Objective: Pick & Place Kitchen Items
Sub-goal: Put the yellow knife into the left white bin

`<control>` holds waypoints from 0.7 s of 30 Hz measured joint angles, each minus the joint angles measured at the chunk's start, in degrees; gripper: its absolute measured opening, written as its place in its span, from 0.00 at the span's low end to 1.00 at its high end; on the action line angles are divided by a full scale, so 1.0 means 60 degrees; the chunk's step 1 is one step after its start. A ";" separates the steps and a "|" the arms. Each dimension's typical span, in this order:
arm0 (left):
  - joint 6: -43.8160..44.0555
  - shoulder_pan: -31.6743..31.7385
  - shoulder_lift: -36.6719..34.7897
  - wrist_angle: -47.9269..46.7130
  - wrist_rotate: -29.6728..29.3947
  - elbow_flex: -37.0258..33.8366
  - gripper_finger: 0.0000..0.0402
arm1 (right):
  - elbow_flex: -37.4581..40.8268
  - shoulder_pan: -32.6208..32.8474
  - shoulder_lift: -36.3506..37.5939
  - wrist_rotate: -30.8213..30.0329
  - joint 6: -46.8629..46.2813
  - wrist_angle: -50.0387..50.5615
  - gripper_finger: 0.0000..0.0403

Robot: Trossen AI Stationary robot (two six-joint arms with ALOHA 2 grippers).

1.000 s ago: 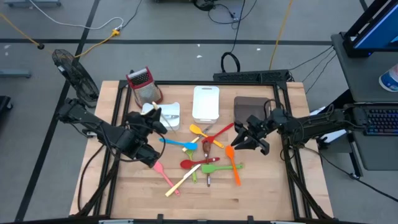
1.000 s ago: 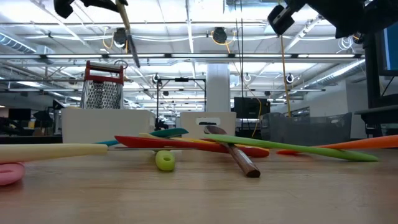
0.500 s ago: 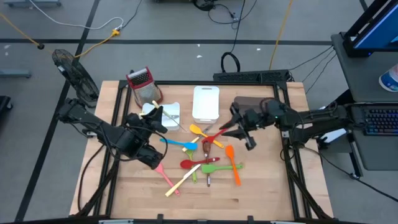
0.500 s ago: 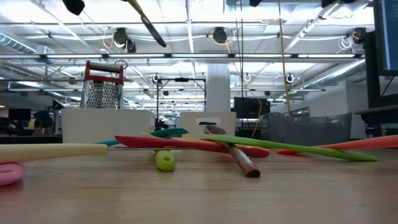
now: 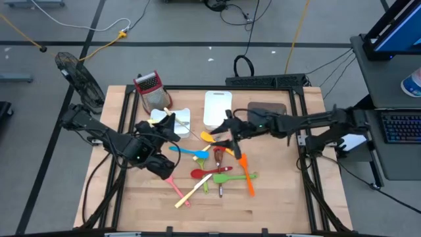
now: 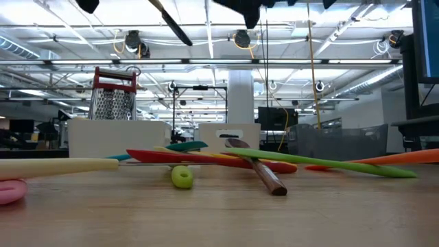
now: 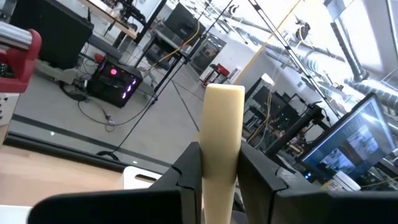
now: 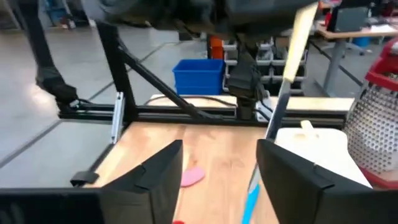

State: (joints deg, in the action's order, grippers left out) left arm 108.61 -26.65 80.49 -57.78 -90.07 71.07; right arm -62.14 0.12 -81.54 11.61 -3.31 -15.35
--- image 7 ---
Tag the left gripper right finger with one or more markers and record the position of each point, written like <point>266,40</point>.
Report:
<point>295,208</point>

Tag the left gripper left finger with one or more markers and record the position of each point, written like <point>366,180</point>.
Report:
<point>124,207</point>

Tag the computer monitor on black stand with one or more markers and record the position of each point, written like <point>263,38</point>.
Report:
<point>351,146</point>

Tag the wide white plastic bin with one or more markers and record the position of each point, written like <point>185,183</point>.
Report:
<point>12,216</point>

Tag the black computer tower with lights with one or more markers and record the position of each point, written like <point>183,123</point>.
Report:
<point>115,84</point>

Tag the red stool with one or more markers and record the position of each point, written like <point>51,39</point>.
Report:
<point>220,70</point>

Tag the wood-top workbench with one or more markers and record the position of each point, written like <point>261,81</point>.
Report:
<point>124,31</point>

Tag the red metal box grater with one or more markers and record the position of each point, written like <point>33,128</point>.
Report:
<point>21,62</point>

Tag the large black case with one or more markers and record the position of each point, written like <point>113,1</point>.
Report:
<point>53,34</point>

